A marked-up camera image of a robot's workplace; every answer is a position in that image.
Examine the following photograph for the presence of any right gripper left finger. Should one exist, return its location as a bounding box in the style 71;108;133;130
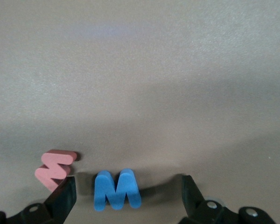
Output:
0;176;77;224

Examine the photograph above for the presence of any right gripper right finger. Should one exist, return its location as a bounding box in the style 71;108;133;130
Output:
178;175;277;224

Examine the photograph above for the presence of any blue foam letter M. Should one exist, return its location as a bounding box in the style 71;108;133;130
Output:
93;168;142;212

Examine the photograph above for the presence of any pink foam letter m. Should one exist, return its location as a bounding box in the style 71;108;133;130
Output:
34;149;81;193

